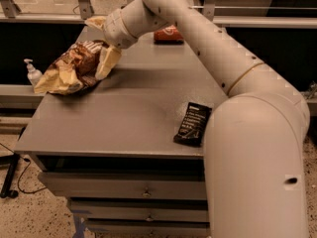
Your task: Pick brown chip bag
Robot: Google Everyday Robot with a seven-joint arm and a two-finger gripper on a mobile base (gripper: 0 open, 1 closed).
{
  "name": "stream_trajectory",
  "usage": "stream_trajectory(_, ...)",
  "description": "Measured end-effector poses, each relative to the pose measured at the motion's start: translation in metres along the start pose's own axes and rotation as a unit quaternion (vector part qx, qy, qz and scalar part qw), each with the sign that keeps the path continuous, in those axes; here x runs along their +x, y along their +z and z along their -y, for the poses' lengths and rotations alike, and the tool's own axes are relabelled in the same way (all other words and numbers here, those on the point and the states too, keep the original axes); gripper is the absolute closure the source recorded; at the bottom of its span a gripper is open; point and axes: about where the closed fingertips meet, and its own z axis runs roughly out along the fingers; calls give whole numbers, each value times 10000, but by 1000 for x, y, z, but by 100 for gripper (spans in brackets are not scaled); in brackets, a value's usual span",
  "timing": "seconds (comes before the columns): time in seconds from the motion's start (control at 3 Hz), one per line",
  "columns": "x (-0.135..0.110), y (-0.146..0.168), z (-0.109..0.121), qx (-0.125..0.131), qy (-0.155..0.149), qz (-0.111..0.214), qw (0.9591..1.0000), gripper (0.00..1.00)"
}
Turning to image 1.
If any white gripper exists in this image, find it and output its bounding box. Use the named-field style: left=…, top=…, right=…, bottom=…
left=84, top=9, right=138, bottom=80

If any brown chip bag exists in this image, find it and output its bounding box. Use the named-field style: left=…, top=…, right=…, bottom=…
left=34, top=40, right=112, bottom=95

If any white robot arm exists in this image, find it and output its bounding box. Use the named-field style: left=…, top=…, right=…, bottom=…
left=86, top=0, right=310, bottom=238

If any red soda can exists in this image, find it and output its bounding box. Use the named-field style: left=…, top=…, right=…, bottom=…
left=154, top=25, right=183, bottom=44

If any white pump dispenser bottle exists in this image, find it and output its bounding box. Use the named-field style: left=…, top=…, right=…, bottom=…
left=24, top=59, right=43, bottom=86

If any grey drawer cabinet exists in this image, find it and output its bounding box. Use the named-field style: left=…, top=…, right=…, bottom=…
left=16, top=35, right=227, bottom=236

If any black snack bar wrapper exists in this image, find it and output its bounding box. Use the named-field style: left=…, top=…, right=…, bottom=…
left=173, top=102, right=212, bottom=147

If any metal railing frame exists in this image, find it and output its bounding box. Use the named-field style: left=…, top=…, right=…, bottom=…
left=0, top=0, right=317, bottom=29

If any black cable on floor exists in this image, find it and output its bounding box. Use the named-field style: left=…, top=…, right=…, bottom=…
left=0, top=142, right=48, bottom=195

